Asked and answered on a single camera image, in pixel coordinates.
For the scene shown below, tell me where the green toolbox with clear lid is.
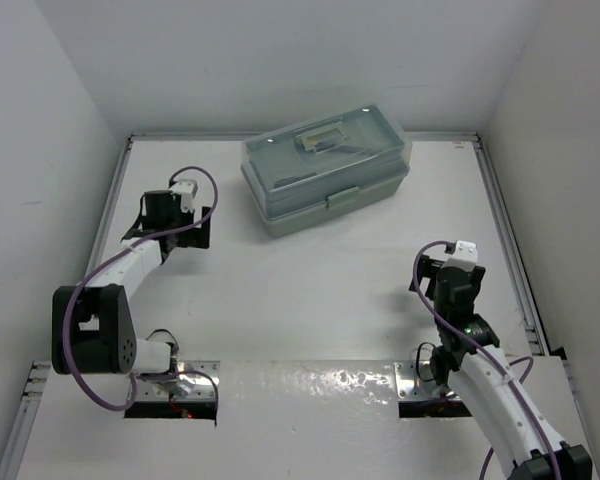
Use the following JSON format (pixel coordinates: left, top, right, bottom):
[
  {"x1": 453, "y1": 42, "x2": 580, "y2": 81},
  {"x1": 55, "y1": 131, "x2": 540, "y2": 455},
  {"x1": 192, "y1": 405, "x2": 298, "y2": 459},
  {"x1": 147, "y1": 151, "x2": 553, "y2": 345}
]
[{"x1": 241, "y1": 104, "x2": 413, "y2": 237}]

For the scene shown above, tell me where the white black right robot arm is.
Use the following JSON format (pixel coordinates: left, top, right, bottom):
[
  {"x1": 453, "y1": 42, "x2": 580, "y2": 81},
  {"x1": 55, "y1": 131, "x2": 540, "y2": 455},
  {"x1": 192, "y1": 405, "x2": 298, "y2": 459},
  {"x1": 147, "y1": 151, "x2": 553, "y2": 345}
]
[{"x1": 410, "y1": 252, "x2": 593, "y2": 479}]

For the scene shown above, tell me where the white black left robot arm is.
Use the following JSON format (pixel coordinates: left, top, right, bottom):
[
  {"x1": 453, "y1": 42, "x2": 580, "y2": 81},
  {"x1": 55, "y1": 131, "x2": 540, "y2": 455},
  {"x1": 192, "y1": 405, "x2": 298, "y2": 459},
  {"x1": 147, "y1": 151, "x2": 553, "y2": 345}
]
[{"x1": 69, "y1": 180, "x2": 211, "y2": 374}]

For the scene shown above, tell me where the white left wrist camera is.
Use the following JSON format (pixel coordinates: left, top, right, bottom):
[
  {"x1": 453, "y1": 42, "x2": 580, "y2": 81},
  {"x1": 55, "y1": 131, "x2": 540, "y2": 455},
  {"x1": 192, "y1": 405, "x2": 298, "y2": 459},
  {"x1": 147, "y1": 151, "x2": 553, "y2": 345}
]
[{"x1": 169, "y1": 179, "x2": 198, "y2": 213}]

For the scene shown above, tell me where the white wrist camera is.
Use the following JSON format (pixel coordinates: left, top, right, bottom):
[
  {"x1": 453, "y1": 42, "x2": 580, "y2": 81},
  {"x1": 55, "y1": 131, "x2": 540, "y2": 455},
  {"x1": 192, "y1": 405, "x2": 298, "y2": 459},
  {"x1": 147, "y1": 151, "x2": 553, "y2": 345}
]
[
  {"x1": 169, "y1": 179, "x2": 198, "y2": 213},
  {"x1": 446, "y1": 240, "x2": 478, "y2": 270}
]

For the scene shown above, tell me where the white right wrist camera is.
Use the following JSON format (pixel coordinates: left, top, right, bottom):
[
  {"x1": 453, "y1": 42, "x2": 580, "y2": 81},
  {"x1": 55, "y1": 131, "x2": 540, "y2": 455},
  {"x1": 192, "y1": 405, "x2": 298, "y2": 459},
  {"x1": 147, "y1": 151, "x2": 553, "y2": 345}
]
[{"x1": 446, "y1": 240, "x2": 478, "y2": 270}]

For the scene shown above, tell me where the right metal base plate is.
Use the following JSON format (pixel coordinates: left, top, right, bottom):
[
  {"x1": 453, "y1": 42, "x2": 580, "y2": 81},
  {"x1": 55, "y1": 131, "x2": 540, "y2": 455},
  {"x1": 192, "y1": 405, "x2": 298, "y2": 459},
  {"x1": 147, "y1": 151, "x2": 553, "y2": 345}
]
[{"x1": 394, "y1": 360, "x2": 459, "y2": 402}]

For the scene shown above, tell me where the metal base plate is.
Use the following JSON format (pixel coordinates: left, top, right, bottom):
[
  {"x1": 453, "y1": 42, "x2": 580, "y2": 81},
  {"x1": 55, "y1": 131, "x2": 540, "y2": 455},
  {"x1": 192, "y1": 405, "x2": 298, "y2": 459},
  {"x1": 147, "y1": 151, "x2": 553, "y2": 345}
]
[
  {"x1": 394, "y1": 360, "x2": 459, "y2": 402},
  {"x1": 136, "y1": 361, "x2": 221, "y2": 402}
]

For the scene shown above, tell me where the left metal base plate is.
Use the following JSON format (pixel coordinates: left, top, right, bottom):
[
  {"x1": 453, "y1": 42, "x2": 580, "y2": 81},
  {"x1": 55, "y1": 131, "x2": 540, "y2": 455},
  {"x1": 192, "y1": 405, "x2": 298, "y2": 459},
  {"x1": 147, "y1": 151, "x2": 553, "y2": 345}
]
[{"x1": 136, "y1": 361, "x2": 221, "y2": 402}]

